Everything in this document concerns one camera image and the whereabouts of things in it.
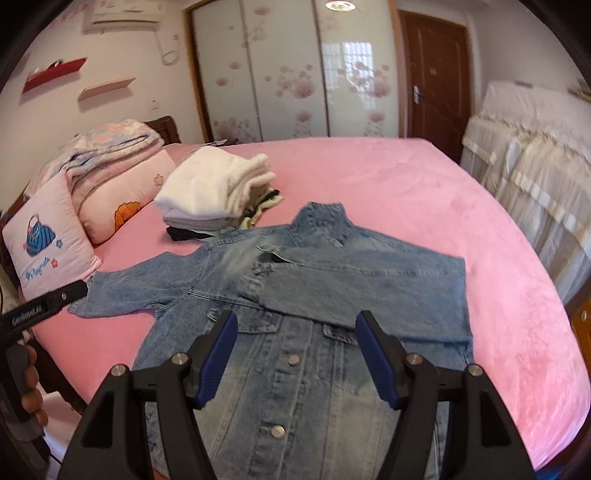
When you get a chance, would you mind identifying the white air conditioner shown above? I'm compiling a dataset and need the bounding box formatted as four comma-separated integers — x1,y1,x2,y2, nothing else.
89,0,166,25

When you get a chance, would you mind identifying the floral sliding door wardrobe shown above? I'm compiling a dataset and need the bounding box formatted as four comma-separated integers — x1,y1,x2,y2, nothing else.
184,0,402,144

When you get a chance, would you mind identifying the pink orange flower pillow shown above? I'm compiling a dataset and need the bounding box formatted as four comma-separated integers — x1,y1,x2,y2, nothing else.
76,150,178,245

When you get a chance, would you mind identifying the folded floral quilt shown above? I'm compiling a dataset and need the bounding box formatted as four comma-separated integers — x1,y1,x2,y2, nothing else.
25,119,166,208

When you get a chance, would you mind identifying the white air conditioner cable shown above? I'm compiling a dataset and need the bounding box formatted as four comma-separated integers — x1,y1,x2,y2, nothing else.
159,33,182,65

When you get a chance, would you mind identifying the pink handbag print pillow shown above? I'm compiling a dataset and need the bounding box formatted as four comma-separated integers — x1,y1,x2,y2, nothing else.
2,173,102,303

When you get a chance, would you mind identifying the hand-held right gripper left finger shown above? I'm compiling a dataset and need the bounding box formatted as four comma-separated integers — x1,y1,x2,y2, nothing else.
58,310,239,480

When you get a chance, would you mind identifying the blue denim jacket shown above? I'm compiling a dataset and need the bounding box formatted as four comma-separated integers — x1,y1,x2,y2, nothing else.
68,200,476,480

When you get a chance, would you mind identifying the lace covered cabinet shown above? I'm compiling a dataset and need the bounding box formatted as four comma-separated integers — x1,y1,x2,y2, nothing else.
459,79,591,305

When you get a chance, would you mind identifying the pink bed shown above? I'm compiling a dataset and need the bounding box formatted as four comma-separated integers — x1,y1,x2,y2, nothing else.
28,137,591,476

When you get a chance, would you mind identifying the pink wall shelf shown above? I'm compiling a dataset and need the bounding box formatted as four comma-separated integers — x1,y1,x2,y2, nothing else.
77,77,137,101

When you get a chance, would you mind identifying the red wall shelf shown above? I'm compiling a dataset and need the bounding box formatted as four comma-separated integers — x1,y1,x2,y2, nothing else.
23,58,88,93

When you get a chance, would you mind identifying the person's left hand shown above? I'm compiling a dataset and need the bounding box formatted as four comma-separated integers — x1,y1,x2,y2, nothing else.
19,345,49,428

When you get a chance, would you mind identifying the wooden drawer cabinet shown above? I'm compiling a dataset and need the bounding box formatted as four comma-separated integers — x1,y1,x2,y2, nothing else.
566,295,591,370

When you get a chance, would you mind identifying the brown wooden door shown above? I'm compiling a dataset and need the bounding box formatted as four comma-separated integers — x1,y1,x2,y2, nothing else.
397,9,472,162

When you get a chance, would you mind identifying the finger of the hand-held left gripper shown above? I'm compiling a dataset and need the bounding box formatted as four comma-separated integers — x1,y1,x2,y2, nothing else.
51,280,89,311

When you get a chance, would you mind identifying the stack of folded clothes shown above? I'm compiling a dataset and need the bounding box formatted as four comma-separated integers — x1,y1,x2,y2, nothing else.
154,147,286,241

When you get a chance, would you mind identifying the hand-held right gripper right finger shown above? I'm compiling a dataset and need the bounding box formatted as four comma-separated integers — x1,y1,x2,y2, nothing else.
355,310,536,480

